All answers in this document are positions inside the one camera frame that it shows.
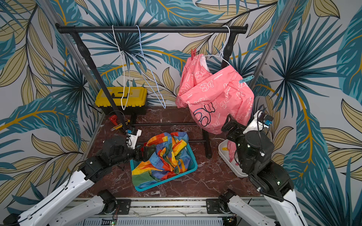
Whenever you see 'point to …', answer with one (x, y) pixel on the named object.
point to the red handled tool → (113, 118)
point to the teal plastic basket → (193, 166)
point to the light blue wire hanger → (146, 71)
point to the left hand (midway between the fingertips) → (148, 149)
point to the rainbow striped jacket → (167, 158)
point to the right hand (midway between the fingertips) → (238, 121)
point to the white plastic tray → (225, 155)
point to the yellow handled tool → (116, 127)
